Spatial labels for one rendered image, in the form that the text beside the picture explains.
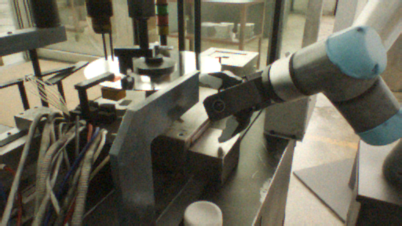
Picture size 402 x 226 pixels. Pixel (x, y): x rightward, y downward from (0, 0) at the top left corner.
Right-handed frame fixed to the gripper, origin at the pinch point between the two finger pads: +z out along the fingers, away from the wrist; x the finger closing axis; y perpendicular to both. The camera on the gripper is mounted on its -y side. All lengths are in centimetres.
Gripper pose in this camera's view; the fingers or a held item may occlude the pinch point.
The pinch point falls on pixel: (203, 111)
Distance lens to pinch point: 67.7
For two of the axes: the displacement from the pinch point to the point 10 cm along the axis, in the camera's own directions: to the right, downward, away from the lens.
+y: 7.3, -2.7, 6.2
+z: -5.8, 2.2, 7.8
